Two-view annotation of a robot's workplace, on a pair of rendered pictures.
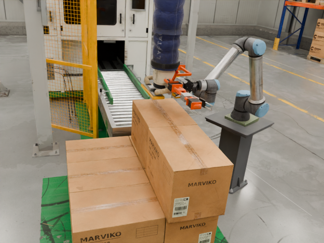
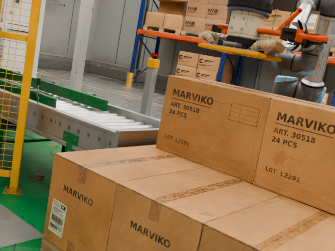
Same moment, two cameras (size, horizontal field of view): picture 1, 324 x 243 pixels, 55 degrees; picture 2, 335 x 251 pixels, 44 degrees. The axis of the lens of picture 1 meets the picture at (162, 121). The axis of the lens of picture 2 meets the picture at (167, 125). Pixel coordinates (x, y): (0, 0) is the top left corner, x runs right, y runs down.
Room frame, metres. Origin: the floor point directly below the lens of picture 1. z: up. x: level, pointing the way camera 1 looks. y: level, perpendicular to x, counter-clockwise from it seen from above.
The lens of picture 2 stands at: (0.85, 1.44, 1.04)
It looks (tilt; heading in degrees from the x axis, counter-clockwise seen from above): 9 degrees down; 327
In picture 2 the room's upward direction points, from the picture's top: 10 degrees clockwise
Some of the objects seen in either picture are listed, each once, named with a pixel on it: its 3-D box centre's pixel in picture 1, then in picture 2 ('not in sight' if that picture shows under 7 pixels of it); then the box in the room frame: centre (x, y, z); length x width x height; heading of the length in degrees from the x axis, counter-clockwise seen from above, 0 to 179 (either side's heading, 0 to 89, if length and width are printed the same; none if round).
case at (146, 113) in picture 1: (161, 131); (228, 124); (2.49, 0.00, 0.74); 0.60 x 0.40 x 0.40; 19
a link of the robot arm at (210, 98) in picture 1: (209, 98); (305, 64); (2.40, -0.36, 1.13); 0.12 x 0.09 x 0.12; 34
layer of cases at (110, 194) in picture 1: (130, 189); (220, 224); (2.16, 0.22, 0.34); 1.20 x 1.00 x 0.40; 19
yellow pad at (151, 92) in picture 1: (152, 89); (232, 47); (2.47, 0.10, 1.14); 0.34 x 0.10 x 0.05; 21
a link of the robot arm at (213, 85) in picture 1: (210, 85); (312, 44); (2.38, -0.36, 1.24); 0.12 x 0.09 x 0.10; 111
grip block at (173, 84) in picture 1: (175, 86); (291, 35); (2.27, -0.08, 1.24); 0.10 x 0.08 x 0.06; 111
